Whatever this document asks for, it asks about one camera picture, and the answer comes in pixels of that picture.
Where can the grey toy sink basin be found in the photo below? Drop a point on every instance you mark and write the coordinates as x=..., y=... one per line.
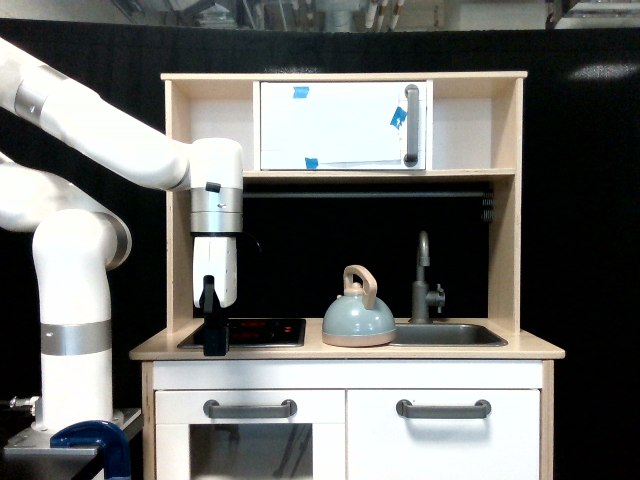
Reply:
x=441, y=335

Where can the grey microwave handle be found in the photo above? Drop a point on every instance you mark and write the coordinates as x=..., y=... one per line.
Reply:
x=412, y=95

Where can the blue tape top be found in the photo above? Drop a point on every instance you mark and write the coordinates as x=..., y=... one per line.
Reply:
x=300, y=92

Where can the grey oven door handle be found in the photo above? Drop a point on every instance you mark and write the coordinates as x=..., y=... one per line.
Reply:
x=214, y=410

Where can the grey toy faucet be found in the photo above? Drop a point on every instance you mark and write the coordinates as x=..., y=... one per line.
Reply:
x=423, y=298

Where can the white cabinet door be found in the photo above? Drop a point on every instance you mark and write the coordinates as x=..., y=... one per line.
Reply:
x=383, y=445

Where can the blue tape right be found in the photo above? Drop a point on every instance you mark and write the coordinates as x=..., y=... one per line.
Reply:
x=398, y=118

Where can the white oven door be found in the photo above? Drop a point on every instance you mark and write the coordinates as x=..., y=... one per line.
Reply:
x=308, y=445

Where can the white microwave door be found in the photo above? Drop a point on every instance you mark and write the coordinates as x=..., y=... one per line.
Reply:
x=344, y=125

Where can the black hanging rail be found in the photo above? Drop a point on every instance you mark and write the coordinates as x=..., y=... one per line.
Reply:
x=368, y=194

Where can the grey-blue toy teapot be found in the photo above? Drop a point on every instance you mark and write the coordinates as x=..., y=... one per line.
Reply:
x=358, y=318

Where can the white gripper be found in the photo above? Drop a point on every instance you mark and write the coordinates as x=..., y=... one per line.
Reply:
x=214, y=284

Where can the black toy stove top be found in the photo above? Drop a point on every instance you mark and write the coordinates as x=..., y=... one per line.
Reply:
x=266, y=332

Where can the blue tape bottom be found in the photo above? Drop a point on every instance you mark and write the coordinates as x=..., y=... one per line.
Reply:
x=311, y=163

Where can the blue c-clamp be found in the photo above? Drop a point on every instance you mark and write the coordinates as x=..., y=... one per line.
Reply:
x=108, y=437

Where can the blue tape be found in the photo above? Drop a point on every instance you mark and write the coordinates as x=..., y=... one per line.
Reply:
x=300, y=92
x=311, y=163
x=398, y=118

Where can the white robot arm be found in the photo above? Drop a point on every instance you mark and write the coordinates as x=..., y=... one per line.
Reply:
x=76, y=241

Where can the grey cabinet door handle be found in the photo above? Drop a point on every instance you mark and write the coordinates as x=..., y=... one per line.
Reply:
x=479, y=410

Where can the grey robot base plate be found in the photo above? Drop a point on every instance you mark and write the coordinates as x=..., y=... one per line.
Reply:
x=36, y=440

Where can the wooden toy kitchen frame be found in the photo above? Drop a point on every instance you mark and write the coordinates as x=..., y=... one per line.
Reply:
x=475, y=252

